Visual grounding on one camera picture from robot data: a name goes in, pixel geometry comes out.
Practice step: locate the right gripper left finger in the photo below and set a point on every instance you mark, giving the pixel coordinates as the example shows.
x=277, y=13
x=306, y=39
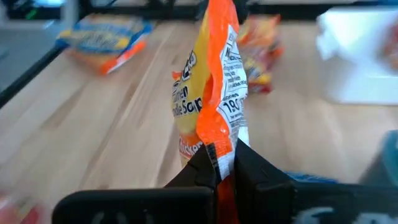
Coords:
x=140, y=205

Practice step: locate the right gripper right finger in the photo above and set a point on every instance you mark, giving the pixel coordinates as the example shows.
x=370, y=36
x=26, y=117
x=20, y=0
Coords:
x=280, y=202

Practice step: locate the orange chicken noodle packet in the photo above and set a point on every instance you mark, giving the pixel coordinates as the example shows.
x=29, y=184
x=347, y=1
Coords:
x=115, y=63
x=214, y=93

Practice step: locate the blue noodle packet white back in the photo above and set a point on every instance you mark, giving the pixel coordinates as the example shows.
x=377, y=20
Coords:
x=311, y=178

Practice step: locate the dark red noodle packet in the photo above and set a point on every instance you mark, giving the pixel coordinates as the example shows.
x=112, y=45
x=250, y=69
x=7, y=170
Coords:
x=15, y=211

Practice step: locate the white plastic bin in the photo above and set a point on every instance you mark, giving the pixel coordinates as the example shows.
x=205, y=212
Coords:
x=357, y=46

